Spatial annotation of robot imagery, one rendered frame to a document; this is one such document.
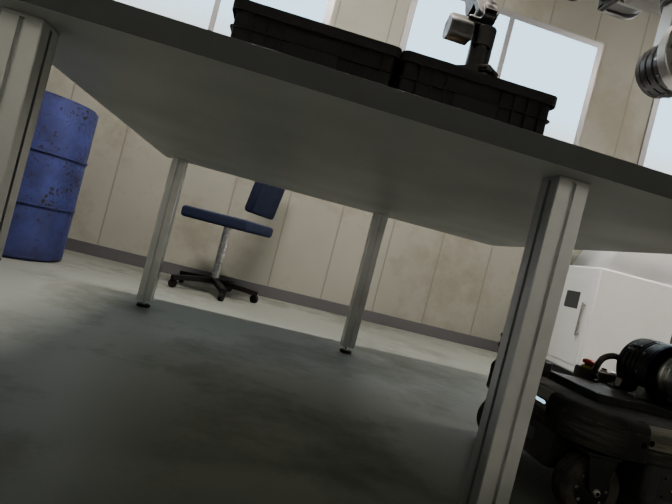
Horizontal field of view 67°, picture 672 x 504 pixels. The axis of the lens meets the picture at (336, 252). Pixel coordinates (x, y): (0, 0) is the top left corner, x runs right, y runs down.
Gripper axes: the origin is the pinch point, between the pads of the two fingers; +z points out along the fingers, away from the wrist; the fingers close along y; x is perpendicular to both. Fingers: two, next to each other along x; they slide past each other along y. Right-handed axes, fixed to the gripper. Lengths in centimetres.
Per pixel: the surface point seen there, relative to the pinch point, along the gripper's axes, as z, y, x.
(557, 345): 74, -26, 276
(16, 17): 21, -28, -89
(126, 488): 86, -4, -68
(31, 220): 69, -217, -6
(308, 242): 47, -183, 165
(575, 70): -134, -67, 288
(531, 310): 45, 35, -24
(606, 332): 55, 3, 265
